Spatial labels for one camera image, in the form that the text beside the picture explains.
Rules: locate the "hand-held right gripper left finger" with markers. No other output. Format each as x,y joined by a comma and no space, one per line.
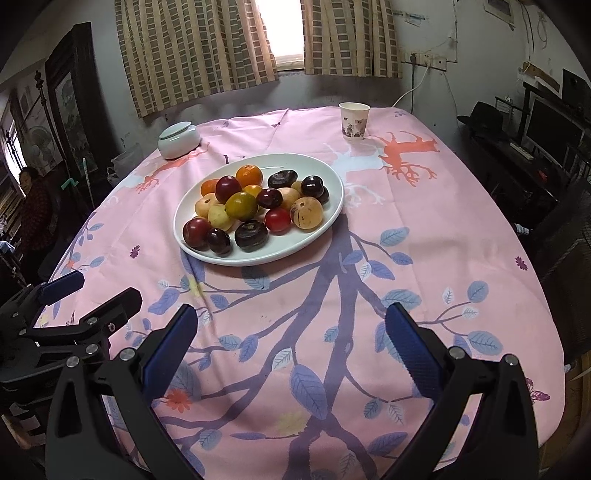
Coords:
171,346

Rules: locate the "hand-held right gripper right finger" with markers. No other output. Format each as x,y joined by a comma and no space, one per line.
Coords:
411,346

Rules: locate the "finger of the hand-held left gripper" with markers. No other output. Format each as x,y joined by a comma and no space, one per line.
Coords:
120,304
62,286

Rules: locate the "dark red plum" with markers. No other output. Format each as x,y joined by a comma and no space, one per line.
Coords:
197,233
228,188

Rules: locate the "dark purple plum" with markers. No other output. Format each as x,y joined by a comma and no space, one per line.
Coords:
218,241
269,197
324,196
311,186

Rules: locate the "spotted yellow pepino melon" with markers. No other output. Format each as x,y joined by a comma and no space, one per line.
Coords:
205,206

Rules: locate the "yellow apricot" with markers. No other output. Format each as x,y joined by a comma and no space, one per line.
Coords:
220,218

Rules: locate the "dark purple water chestnut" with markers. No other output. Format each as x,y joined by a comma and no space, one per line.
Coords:
251,234

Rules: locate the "orange mandarin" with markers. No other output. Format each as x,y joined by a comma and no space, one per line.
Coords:
249,175
209,187

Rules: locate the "pale green round plate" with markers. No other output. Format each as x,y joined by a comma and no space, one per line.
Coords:
295,244

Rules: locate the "green mandarin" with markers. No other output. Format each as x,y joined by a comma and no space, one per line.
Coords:
241,206

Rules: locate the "red tomato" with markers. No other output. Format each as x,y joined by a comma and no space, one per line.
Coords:
277,219

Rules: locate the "striped yellow pepino melon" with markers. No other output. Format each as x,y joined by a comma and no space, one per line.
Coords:
306,212

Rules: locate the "orange yellow tomato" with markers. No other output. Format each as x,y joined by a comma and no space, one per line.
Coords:
253,190

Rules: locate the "tan yellow pepino melon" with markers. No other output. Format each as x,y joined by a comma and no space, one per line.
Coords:
288,197

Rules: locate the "wrinkled dark water chestnut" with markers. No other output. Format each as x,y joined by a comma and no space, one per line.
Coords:
282,178

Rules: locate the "teal plastic hook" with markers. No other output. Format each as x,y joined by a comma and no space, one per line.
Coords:
70,183

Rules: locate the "pink floral tablecloth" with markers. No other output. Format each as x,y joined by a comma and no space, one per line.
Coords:
415,230

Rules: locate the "white fan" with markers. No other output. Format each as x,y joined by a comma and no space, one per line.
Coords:
39,141

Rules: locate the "dark framed picture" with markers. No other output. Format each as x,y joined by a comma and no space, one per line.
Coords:
69,115

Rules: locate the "pale green lidded jar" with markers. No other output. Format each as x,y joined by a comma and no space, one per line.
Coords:
179,143

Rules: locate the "black desk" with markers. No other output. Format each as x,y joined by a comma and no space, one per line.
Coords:
503,170

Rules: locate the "printed paper cup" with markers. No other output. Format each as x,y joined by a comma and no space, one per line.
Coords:
354,122

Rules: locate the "black hat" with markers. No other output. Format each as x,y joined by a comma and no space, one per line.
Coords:
482,117

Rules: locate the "computer monitor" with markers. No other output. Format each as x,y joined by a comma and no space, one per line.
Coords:
551,129

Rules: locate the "checked beige curtain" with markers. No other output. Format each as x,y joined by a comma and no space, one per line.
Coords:
346,37
184,46

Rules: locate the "black speaker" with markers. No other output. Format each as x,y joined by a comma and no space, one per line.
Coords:
577,90

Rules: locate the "bright window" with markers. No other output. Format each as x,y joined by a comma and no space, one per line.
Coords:
286,27

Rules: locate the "white wall socket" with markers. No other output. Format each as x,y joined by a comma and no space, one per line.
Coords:
434,61

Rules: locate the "wooden wall strip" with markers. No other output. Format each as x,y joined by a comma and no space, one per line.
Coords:
542,76

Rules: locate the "wall vent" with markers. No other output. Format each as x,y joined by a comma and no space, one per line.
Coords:
499,11

